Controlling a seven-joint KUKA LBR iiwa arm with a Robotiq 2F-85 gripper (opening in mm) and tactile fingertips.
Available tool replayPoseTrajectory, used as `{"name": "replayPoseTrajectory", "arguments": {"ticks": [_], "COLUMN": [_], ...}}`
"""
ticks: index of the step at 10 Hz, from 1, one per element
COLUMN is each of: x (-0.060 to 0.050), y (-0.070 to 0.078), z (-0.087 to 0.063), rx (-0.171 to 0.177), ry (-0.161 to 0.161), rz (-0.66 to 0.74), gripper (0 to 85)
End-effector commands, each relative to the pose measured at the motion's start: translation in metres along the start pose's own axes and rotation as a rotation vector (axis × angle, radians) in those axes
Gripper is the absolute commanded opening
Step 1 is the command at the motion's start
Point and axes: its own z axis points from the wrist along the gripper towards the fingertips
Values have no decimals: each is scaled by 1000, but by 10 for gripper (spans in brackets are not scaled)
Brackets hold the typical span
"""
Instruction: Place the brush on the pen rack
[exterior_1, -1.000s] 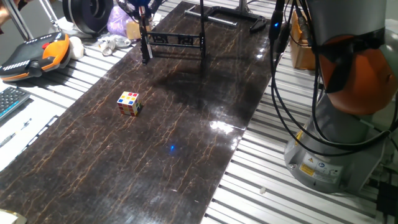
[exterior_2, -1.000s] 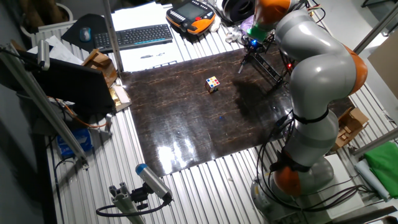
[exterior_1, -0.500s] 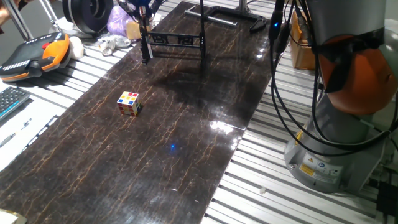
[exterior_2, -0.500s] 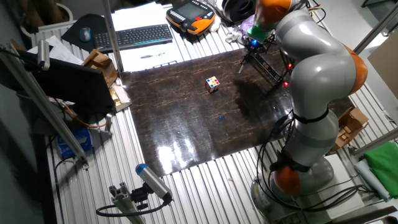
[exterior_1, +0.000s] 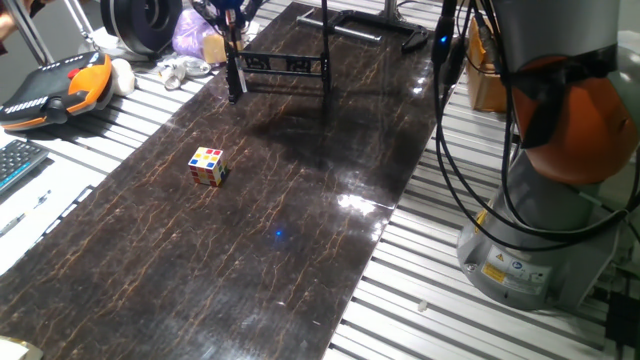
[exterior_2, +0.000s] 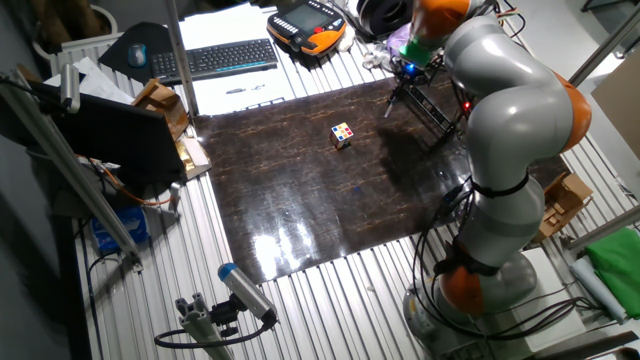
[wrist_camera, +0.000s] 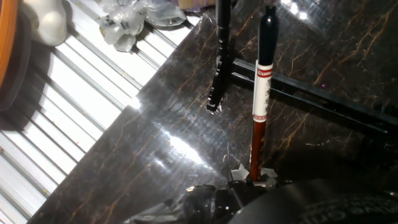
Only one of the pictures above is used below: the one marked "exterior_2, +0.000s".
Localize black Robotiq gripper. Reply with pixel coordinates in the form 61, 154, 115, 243
394, 60, 434, 97

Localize green wrist adapter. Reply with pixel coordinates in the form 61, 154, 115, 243
398, 42, 435, 69

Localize crumpled white glove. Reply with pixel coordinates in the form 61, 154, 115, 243
361, 47, 389, 71

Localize purple plastic bag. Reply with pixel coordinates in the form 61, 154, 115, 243
385, 22, 414, 59

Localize black filament spool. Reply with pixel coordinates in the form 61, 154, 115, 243
357, 0, 416, 39

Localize white cloth lump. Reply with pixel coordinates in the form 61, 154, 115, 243
335, 24, 357, 54

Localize multicoloured Rubik's cube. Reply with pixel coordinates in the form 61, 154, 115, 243
329, 122, 355, 151

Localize orange black teach pendant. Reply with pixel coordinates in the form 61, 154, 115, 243
266, 0, 348, 57

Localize dark marble pattern mat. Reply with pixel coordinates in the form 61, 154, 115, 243
192, 77, 571, 286

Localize large white paper sheet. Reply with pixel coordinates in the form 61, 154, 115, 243
177, 3, 297, 118

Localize open brown cardboard box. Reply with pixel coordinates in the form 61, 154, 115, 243
130, 77, 191, 142
530, 171, 595, 245

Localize black computer keyboard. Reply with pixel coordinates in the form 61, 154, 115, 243
149, 37, 280, 85

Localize slanted silver stand pole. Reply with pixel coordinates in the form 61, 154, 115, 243
568, 4, 640, 89

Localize brown cardboard sheet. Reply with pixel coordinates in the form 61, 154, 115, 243
590, 49, 640, 161

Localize gold foil box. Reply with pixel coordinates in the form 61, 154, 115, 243
173, 135, 213, 181

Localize upright grey metal pole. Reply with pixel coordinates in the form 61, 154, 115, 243
159, 0, 201, 119

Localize white paper roll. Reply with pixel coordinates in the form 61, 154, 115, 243
570, 255, 629, 326

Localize blue computer mouse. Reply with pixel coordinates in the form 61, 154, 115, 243
127, 42, 149, 69

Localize green cloth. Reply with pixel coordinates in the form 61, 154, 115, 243
584, 227, 640, 320

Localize black mouse pad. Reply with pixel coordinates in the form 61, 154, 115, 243
97, 21, 174, 84

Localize black laptop screen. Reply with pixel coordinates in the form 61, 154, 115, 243
24, 79, 187, 187

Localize white round bin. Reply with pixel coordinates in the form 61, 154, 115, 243
32, 3, 120, 61

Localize loose white papers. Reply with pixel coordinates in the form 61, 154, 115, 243
44, 56, 134, 104

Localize blue tissue pack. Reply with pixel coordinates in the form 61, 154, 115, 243
90, 205, 150, 255

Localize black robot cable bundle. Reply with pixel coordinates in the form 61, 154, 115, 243
412, 0, 604, 346

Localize silver frame rail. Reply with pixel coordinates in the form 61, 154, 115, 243
566, 204, 640, 254

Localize silver camera with blue cap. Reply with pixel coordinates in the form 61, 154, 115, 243
217, 262, 280, 325

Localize thin orange cable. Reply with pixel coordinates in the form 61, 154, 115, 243
99, 164, 174, 208

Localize short aluminium profile post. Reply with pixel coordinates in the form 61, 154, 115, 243
174, 292, 235, 360

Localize black camera cable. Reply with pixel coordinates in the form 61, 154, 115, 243
153, 314, 277, 350

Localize plain silver camera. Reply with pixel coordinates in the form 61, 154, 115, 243
59, 62, 82, 115

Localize long aluminium frame beam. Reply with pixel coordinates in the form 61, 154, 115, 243
0, 69, 145, 274

